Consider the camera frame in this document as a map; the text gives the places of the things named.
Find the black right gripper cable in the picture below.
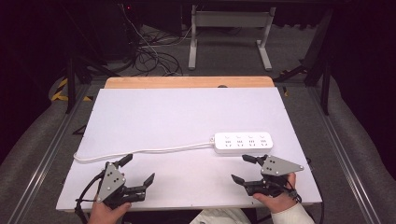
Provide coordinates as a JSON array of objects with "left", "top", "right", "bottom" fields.
[{"left": 281, "top": 178, "right": 325, "bottom": 224}]

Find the person's right hand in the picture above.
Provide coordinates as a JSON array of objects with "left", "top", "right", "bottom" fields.
[{"left": 252, "top": 172, "right": 298, "bottom": 215}]

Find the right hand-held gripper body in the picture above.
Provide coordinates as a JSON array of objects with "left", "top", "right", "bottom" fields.
[{"left": 242, "top": 154, "right": 305, "bottom": 198}]

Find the white metal desk frame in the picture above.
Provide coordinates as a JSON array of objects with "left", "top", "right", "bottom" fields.
[{"left": 188, "top": 4, "right": 277, "bottom": 72}]

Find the person's left hand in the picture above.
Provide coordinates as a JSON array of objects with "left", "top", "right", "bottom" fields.
[{"left": 87, "top": 200, "right": 133, "bottom": 224}]

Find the person's light trousers lap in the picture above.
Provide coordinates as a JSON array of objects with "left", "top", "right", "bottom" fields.
[{"left": 190, "top": 208, "right": 252, "bottom": 224}]

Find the aluminium floor rail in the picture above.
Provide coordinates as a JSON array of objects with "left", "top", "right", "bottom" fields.
[
  {"left": 306, "top": 87, "right": 383, "bottom": 224},
  {"left": 7, "top": 83, "right": 93, "bottom": 224}
]

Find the yellow black hazard tape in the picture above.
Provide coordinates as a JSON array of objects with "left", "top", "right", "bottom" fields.
[{"left": 50, "top": 77, "right": 93, "bottom": 103}]

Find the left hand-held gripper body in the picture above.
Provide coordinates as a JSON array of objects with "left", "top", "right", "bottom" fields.
[{"left": 95, "top": 161, "right": 148, "bottom": 210}]

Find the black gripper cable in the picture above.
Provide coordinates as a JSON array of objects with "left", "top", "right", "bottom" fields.
[
  {"left": 281, "top": 178, "right": 325, "bottom": 224},
  {"left": 74, "top": 171, "right": 106, "bottom": 224}
]

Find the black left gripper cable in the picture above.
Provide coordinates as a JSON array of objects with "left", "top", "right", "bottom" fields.
[{"left": 74, "top": 171, "right": 106, "bottom": 224}]

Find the white power strip cord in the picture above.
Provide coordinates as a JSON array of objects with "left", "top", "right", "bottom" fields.
[{"left": 73, "top": 141, "right": 217, "bottom": 164}]

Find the black metal stand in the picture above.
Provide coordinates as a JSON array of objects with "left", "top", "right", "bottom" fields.
[{"left": 274, "top": 8, "right": 334, "bottom": 116}]

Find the black tripod stand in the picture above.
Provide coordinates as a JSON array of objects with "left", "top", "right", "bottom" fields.
[{"left": 60, "top": 6, "right": 121, "bottom": 115}]

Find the white power strip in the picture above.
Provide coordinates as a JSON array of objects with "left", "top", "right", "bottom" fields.
[{"left": 213, "top": 132, "right": 275, "bottom": 157}]

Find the bundle of black floor cables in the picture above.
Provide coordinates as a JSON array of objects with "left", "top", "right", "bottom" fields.
[{"left": 120, "top": 3, "right": 188, "bottom": 77}]

